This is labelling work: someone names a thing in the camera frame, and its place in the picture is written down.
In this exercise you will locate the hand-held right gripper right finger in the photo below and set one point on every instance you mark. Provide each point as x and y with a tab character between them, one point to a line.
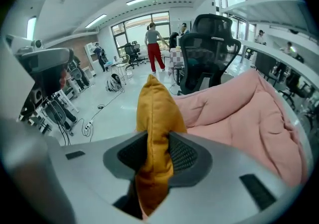
219	180

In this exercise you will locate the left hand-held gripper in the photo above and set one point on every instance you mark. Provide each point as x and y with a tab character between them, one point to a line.
17	76

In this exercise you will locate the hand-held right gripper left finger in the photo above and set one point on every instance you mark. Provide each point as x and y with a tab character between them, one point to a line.
87	168

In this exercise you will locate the yellow cushion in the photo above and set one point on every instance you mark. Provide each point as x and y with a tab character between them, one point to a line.
157	108

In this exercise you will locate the pink padded seat cushion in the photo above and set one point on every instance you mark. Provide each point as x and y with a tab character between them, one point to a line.
249	118

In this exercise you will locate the white power strip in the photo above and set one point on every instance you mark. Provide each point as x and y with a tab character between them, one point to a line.
88	125

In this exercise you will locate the white shelf cabinet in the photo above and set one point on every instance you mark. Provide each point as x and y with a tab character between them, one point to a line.
90	53

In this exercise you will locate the checkered tablecloth table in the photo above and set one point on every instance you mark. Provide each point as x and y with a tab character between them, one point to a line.
174	62

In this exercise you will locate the black mesh office chair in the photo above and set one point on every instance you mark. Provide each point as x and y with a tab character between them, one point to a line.
199	51

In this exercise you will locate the white long counter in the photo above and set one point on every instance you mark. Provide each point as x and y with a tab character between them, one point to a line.
276	62

